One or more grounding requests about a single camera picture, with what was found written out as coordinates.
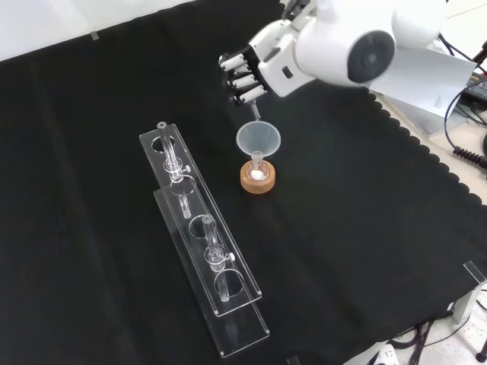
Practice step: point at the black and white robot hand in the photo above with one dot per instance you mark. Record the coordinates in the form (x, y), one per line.
(274, 57)

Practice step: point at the clear plastic funnel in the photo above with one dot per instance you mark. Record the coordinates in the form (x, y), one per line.
(247, 140)

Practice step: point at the small round-bottom glass flask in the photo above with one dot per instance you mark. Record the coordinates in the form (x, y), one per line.
(258, 175)

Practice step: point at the clear acrylic funnel stand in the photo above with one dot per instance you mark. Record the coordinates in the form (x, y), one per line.
(236, 342)

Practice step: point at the black bench cloth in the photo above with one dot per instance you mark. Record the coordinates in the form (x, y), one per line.
(342, 190)

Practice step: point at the pale white board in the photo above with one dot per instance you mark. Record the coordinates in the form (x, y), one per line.
(426, 87)

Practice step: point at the grey tape piece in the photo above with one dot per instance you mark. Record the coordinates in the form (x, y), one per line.
(94, 36)

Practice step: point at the black power adapter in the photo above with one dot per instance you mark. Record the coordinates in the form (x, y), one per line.
(477, 85)

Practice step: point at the white power strip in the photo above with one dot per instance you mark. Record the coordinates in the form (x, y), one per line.
(386, 355)

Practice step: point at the clear acrylic table bracket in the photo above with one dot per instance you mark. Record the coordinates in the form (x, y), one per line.
(466, 304)

